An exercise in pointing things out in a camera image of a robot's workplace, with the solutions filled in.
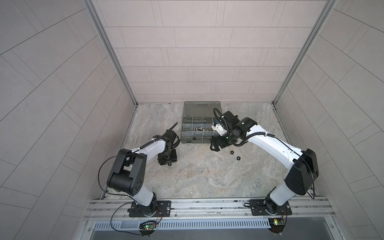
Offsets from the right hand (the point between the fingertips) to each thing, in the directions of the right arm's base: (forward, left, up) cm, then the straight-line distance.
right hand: (216, 145), depth 79 cm
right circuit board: (-33, -25, -15) cm, 45 cm away
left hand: (+1, +24, -14) cm, 28 cm away
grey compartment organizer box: (+28, +8, -10) cm, 31 cm away
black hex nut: (-1, -14, -14) cm, 20 cm away
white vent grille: (-32, -3, -14) cm, 36 cm away
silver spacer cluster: (+19, +10, -10) cm, 24 cm away
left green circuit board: (-32, +33, -10) cm, 47 cm away
